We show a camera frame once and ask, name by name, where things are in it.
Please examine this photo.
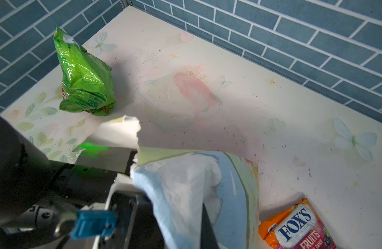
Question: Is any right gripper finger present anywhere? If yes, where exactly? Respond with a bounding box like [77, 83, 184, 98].
[201, 204, 219, 249]

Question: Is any green floral paper bag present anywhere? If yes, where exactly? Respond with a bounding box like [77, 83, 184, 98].
[77, 116, 259, 249]

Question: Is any Fox's fruits candy bag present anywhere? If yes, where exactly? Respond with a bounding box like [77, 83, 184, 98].
[258, 198, 337, 249]

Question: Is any green snack bag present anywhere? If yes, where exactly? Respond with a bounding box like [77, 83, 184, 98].
[53, 27, 116, 116]

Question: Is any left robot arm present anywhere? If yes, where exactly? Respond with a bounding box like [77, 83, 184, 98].
[0, 117, 117, 249]

